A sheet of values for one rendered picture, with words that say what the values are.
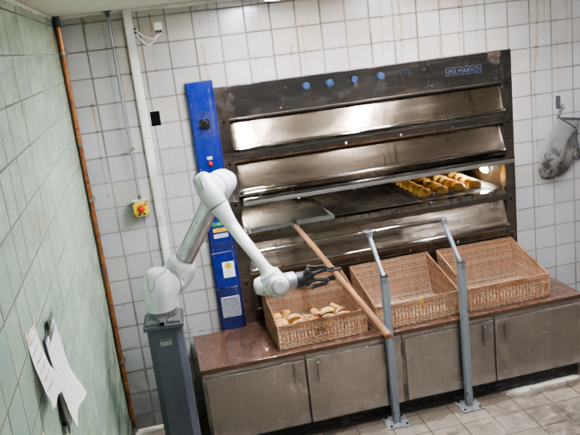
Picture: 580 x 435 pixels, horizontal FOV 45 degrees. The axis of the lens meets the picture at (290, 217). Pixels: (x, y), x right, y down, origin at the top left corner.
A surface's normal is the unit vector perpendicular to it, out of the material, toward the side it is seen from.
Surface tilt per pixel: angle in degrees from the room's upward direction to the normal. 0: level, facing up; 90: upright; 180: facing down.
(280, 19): 90
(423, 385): 91
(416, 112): 69
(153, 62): 90
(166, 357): 90
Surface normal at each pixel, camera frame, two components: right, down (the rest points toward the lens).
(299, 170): 0.15, -0.11
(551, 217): 0.22, 0.22
